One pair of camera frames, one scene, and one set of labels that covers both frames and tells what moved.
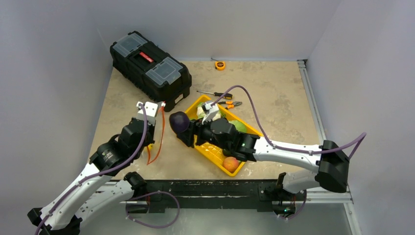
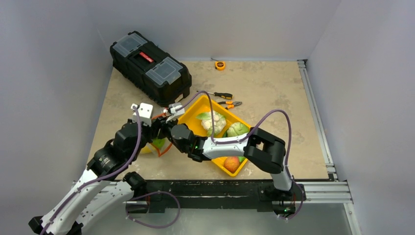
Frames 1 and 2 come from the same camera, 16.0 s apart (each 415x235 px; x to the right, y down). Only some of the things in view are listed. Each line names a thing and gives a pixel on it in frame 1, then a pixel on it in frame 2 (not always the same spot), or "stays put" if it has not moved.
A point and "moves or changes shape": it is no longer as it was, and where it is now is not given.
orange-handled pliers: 233,104 stays put
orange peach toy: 230,163 stays put
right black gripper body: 192,133 to 166,123
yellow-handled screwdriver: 227,96 stays put
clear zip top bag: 153,152 moves or changes shape
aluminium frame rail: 341,195 stays put
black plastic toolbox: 148,69 stays put
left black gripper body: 150,135 stays put
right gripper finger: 187,137 to 165,131
